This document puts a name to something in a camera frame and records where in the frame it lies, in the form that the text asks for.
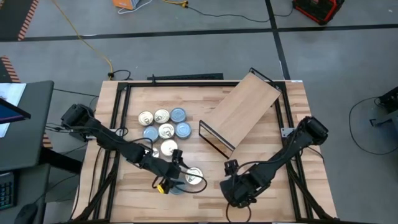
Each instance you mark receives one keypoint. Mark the black equipment block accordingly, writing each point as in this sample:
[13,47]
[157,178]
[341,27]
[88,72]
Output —
[388,99]

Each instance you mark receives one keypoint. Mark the black desk crossbar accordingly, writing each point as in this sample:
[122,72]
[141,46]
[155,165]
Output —
[60,160]

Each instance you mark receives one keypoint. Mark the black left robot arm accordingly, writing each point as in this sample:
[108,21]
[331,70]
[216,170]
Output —
[109,137]

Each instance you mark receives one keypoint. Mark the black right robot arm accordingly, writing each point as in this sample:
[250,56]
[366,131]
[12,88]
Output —
[289,149]

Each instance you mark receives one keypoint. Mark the dark grey desk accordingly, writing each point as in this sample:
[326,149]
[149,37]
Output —
[31,130]

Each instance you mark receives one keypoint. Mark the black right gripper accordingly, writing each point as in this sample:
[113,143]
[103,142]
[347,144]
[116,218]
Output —
[239,191]

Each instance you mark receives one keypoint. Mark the white paper sheet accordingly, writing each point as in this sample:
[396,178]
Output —
[12,93]

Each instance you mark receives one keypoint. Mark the black power strip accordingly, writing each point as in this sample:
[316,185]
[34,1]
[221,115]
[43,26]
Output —
[186,76]

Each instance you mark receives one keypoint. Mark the black computer keyboard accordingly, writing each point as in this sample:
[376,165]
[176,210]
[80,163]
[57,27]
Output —
[6,191]

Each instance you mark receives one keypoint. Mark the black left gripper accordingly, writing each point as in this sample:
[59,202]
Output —
[171,179]

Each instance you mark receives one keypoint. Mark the wooden shelf black metal frame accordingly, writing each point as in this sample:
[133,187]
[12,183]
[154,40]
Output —
[242,109]

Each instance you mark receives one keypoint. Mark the red and black equipment case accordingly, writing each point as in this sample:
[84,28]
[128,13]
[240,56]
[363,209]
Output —
[317,9]

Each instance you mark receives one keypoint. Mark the black aluminium table frame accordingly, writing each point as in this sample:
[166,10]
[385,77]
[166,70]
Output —
[186,84]

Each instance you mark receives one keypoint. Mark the orange box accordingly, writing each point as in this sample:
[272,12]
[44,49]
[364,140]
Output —
[126,3]

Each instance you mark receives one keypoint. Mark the black computer mouse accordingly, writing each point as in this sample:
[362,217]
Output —
[26,214]

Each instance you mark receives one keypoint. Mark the black mat orange striped edge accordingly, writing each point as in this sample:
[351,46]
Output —
[7,68]
[12,18]

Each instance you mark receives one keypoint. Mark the dark computer monitor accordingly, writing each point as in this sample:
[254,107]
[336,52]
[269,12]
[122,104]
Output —
[9,113]

